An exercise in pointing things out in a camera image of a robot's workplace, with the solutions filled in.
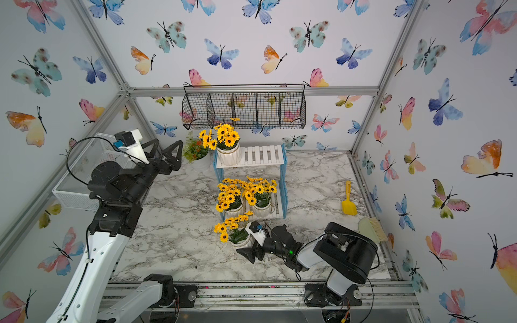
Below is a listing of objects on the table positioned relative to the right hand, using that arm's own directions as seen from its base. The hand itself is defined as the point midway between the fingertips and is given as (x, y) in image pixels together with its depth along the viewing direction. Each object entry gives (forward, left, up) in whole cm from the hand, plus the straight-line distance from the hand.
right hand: (244, 240), depth 80 cm
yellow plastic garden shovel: (+22, -47, -8) cm, 52 cm away
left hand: (+14, +20, +39) cm, 46 cm away
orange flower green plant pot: (+39, +27, +4) cm, 48 cm away
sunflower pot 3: (+17, -4, +10) cm, 20 cm away
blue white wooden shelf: (+28, -5, +19) cm, 34 cm away
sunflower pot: (+2, +4, +5) cm, 7 cm away
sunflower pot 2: (+12, +6, +11) cm, 17 cm away
